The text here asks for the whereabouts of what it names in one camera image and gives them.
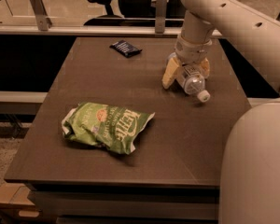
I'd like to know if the left metal glass bracket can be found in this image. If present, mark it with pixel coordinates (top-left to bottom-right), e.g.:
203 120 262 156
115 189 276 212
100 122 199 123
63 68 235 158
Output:
29 0 52 31

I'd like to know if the black office chair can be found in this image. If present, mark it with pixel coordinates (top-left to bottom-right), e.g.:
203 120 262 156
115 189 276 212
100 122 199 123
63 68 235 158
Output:
84 0 186 27

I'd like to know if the dark blue snack packet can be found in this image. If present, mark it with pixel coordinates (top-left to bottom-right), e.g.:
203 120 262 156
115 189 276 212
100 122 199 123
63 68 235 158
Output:
110 40 141 58

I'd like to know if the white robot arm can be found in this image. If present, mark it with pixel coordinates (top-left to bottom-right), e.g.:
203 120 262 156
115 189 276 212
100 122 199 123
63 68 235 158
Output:
162 0 280 224

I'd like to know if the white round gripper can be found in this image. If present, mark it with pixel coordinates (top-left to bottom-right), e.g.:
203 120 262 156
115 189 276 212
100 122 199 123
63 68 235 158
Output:
161 35 212 89

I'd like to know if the middle metal glass bracket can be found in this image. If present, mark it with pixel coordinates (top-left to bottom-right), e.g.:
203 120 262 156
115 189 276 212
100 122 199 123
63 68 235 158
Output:
155 0 167 34

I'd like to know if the green chips bag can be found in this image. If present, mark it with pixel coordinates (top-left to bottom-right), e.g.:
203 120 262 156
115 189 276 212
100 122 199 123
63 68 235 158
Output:
62 103 155 155

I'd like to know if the glass partition panel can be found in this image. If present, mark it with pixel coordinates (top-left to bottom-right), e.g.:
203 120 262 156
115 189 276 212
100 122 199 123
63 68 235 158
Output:
0 0 280 33

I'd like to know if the metal glass bracket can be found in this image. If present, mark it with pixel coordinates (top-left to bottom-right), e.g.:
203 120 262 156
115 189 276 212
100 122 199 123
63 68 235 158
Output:
155 0 167 34
29 0 52 31

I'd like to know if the cardboard box under table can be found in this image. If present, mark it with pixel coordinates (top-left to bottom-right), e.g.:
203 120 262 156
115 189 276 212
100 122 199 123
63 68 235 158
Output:
0 182 59 224

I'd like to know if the clear plastic water bottle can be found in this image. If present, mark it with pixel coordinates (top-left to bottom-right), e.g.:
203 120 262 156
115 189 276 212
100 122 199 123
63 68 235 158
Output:
167 53 211 103

